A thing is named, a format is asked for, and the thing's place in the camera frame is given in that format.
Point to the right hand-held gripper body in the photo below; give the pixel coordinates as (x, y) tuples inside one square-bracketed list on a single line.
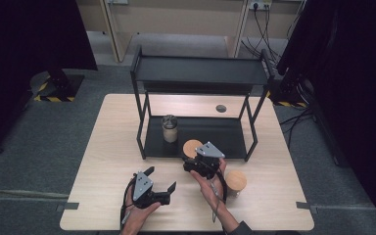
[(209, 153)]

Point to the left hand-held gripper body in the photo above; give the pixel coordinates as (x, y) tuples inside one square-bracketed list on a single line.
[(142, 187)]

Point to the cinnamon jar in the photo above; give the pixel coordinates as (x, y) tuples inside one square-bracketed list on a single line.
[(191, 147)]

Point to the star anise jar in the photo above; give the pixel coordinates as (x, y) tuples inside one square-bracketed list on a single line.
[(235, 180)]

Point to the glass jar with white powder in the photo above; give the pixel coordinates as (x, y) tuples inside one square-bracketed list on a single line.
[(170, 133)]

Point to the black metal rack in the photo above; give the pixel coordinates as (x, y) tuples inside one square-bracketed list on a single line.
[(202, 70)]

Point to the person's left hand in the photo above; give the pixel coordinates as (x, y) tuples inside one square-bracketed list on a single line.
[(137, 217)]

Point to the person's right hand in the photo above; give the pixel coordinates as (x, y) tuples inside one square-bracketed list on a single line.
[(213, 192)]

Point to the grey tape strip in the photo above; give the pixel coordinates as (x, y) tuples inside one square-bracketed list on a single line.
[(68, 206), (305, 206)]

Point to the stand base with striped tape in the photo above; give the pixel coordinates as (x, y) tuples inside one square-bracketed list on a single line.
[(290, 91), (62, 84)]

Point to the white desk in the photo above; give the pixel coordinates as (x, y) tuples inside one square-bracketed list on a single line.
[(176, 16)]

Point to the black curtain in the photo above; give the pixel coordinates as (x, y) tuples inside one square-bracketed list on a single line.
[(355, 81), (19, 49)]

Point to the wall power outlet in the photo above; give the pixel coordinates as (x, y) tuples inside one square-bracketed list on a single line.
[(260, 4)]

